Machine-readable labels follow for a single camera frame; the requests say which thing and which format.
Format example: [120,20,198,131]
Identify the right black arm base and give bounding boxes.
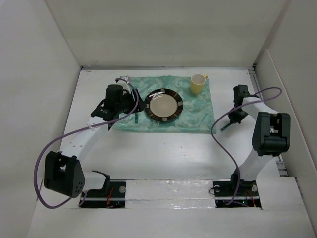
[209,173,262,208]

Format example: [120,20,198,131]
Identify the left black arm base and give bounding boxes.
[79,180,127,209]

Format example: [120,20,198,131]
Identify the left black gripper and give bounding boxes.
[116,89,145,115]

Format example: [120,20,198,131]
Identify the dark rimmed beige plate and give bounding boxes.
[144,88,184,123]

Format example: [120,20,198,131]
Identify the yellow ceramic mug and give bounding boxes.
[190,74,208,94]

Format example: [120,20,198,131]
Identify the green patterned cloth napkin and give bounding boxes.
[112,75,215,134]

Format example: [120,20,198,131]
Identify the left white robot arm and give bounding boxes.
[44,84,145,198]

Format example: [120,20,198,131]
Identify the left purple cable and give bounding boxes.
[34,77,139,209]

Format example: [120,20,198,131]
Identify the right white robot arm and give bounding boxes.
[228,85,291,195]

